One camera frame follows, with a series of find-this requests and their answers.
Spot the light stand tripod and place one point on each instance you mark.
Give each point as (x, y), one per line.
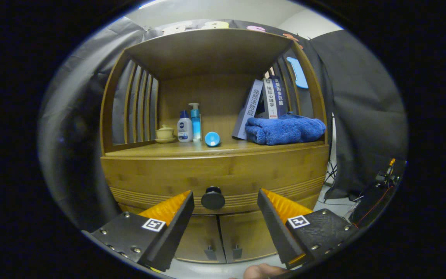
(330, 170)

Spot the wooden drawer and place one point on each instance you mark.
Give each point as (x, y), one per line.
(223, 170)

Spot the cream lidded teacup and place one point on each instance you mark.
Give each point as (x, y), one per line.
(165, 133)

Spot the wooden cabinet door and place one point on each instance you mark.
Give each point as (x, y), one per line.
(248, 232)
(199, 234)

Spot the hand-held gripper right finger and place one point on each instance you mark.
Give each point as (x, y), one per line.
(275, 228)

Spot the folded blue towel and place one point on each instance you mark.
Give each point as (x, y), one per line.
(285, 130)

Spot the blue tube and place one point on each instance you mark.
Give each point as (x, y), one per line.
(212, 138)

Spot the blue pump bottle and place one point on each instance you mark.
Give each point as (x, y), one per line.
(196, 124)

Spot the black round drawer knob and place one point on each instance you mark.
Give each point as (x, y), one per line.
(213, 197)

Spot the white bottle with blue cap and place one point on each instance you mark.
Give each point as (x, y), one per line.
(184, 130)

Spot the grey book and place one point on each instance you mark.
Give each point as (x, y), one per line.
(248, 112)

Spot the dark blue book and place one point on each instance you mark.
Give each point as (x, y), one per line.
(279, 97)

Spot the wooden countertop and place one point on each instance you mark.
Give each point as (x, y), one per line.
(230, 149)

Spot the wooden cabinet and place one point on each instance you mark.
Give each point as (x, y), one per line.
(207, 93)

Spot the black device with orange part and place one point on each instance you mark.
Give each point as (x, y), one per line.
(385, 176)

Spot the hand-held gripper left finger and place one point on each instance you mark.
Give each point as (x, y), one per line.
(176, 232)

